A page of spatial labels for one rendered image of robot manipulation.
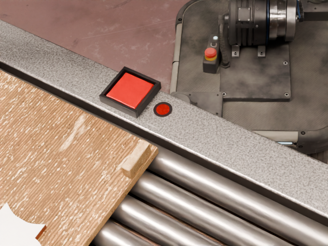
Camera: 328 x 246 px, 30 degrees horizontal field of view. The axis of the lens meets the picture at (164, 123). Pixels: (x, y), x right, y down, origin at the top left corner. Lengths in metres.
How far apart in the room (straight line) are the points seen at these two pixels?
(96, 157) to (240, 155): 0.22
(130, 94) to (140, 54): 1.34
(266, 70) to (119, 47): 0.70
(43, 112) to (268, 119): 0.95
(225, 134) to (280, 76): 0.96
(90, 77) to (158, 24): 1.41
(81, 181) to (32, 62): 0.29
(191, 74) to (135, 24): 0.60
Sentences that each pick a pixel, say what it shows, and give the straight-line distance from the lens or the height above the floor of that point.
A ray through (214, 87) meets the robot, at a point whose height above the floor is 0.24.
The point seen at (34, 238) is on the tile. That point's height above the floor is 0.95.
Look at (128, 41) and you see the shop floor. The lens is 2.43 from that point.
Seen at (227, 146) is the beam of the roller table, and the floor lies 0.92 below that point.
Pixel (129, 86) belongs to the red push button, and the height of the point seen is 0.93.
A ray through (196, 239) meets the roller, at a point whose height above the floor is 0.92.
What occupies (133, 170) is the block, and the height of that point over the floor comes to 0.95.
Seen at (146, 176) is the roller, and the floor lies 0.92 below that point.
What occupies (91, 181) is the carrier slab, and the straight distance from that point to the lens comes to 0.93.
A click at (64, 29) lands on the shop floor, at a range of 2.54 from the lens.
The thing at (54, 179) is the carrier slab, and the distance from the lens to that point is 0.95.
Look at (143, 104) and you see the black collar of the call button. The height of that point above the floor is 0.93.
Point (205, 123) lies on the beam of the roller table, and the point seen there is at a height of 0.92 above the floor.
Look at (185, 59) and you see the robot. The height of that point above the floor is 0.24.
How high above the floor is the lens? 1.72
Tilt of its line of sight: 53 degrees down
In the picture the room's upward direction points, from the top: 9 degrees counter-clockwise
